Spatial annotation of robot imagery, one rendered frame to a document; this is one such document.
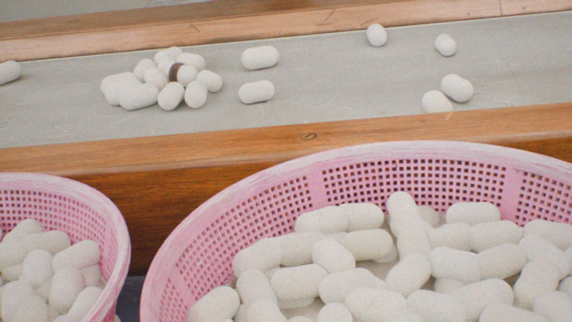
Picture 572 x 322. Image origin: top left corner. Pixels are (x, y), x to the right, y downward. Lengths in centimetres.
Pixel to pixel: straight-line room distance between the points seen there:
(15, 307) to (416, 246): 23
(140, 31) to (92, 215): 43
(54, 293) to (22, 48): 52
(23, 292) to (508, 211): 30
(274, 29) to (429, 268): 48
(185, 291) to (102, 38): 52
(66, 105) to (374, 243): 39
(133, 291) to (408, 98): 28
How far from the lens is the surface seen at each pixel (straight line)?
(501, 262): 41
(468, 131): 50
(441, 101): 56
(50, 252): 49
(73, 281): 44
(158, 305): 36
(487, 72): 67
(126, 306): 52
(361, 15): 83
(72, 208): 49
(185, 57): 74
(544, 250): 41
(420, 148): 47
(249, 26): 83
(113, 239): 44
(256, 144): 50
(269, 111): 62
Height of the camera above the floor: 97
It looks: 26 degrees down
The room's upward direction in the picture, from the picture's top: 7 degrees counter-clockwise
